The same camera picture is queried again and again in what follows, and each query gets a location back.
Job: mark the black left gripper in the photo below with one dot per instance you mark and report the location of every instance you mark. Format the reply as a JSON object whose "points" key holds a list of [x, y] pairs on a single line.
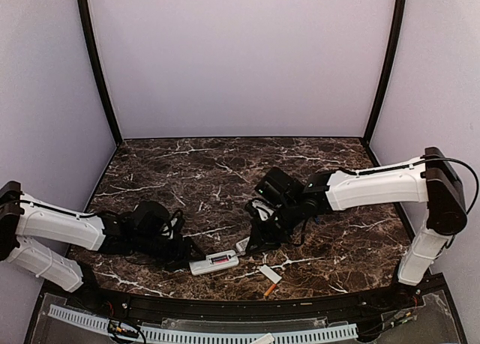
{"points": [[179, 255]]}

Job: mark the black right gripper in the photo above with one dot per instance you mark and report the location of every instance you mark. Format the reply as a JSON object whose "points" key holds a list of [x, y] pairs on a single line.
{"points": [[260, 238]]}

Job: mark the slim white remote with QR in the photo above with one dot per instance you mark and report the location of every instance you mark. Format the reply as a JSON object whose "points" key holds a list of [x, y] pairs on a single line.
{"points": [[241, 245]]}

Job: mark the white remote with buttons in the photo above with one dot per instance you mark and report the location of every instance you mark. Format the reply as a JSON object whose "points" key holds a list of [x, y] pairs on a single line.
{"points": [[205, 266]]}

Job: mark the orange battery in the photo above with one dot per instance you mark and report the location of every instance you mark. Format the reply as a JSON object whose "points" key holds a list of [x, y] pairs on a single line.
{"points": [[219, 260], [270, 290]]}

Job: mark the white battery cover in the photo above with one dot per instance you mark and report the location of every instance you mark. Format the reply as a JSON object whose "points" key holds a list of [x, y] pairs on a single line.
{"points": [[270, 274], [265, 339]]}

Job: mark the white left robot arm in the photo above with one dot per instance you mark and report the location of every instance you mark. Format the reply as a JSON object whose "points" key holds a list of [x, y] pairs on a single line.
{"points": [[24, 219]]}

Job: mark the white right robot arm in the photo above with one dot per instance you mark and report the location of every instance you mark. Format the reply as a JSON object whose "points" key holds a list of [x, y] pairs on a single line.
{"points": [[429, 179]]}

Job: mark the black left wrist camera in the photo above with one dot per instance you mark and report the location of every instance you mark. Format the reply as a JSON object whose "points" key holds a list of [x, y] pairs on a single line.
{"points": [[152, 219]]}

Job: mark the white slotted cable duct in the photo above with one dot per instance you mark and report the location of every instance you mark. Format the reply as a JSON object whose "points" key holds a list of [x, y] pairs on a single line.
{"points": [[214, 334]]}

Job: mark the black left frame post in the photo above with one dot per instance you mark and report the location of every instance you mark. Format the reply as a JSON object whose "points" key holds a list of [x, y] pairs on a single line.
{"points": [[97, 70]]}

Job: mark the black frame post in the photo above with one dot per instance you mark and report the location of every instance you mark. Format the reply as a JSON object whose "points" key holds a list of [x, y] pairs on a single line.
{"points": [[97, 70], [387, 66]]}

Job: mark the black right frame post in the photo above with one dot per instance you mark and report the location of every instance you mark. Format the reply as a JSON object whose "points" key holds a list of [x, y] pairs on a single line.
{"points": [[387, 66]]}

